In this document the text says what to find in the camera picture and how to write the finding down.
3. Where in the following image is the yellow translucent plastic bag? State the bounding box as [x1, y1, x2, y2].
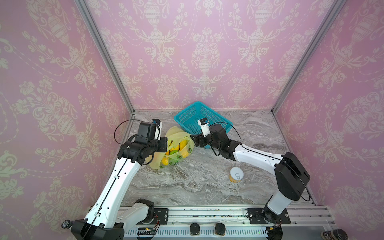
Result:
[149, 127, 195, 170]

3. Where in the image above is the yellow orange toy mango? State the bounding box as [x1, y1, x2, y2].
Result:
[179, 140, 188, 151]

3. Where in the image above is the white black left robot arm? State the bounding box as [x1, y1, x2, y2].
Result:
[62, 119, 168, 240]

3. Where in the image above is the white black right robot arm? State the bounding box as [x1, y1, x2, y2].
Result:
[191, 118, 311, 224]

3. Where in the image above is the yellow toy fruit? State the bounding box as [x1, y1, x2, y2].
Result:
[181, 151, 190, 159]

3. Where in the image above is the yellow toy lemon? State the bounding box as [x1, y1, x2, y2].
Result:
[161, 158, 170, 166]

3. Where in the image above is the teal plastic mesh basket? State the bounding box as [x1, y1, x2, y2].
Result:
[174, 101, 233, 135]

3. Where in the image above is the yellow tin can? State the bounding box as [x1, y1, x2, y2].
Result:
[229, 167, 244, 183]

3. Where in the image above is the black knob right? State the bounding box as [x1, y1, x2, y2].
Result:
[215, 223, 226, 236]

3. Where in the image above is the black knob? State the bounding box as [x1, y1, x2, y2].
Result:
[190, 223, 201, 236]
[215, 223, 226, 236]

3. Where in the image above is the black knob left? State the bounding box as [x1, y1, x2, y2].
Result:
[190, 223, 201, 236]

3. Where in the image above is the dark bottle at right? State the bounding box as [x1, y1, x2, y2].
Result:
[321, 229, 349, 240]

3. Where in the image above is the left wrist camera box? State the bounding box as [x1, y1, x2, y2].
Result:
[152, 119, 163, 140]

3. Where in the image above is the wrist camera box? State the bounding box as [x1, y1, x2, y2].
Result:
[198, 118, 211, 137]
[152, 119, 163, 140]

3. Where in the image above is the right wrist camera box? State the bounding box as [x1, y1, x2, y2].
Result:
[198, 118, 211, 137]

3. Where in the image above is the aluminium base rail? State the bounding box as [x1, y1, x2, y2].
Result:
[123, 204, 337, 240]

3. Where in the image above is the aluminium corner post left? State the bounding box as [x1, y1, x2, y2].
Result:
[74, 0, 135, 115]

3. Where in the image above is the aluminium corner post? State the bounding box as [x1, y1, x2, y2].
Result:
[74, 0, 135, 115]
[271, 0, 347, 117]

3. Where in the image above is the aluminium corner post right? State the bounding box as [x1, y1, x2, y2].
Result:
[271, 0, 347, 117]

